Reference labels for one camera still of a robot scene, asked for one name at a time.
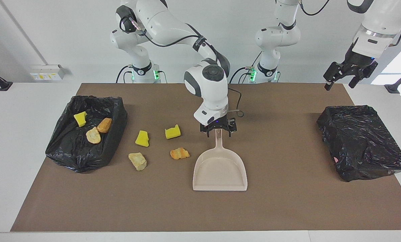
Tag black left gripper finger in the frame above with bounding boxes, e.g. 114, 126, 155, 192
348, 66, 369, 89
323, 62, 343, 91

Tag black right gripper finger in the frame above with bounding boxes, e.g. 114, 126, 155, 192
200, 123, 218, 137
221, 118, 237, 137

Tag yellow sponge flag-shaped piece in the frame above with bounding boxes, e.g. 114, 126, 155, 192
165, 124, 181, 140

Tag striped orange bread piece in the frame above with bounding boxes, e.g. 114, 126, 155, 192
170, 147, 190, 160
86, 127, 101, 145

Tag beige plastic dustpan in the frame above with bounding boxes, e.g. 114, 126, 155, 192
192, 129, 248, 192

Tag yellow sponge squarish piece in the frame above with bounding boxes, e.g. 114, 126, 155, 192
135, 130, 150, 148

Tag pale crusty bread chunk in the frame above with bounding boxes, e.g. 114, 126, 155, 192
128, 152, 147, 171

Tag brown bread roll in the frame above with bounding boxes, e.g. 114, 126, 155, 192
97, 118, 113, 134

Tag yellow sponge notched piece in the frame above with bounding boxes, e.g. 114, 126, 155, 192
74, 111, 88, 127

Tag black bag bin pink spot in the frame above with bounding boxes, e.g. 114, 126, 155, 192
317, 105, 401, 182

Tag black bag lined bin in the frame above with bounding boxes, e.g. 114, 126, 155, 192
45, 95, 128, 173

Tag brown table mat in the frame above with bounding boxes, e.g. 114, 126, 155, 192
11, 83, 401, 232

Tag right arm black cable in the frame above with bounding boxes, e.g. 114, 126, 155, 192
119, 15, 244, 118

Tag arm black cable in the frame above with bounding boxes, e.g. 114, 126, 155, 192
300, 0, 401, 46
119, 15, 244, 118

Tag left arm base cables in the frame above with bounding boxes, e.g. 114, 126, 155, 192
229, 54, 262, 84

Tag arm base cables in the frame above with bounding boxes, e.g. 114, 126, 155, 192
116, 65, 168, 83
229, 54, 262, 84

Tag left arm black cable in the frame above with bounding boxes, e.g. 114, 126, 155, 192
300, 0, 401, 46

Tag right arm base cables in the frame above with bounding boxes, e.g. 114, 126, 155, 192
116, 65, 168, 83

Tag grey wall socket box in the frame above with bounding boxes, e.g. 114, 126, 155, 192
30, 64, 66, 81

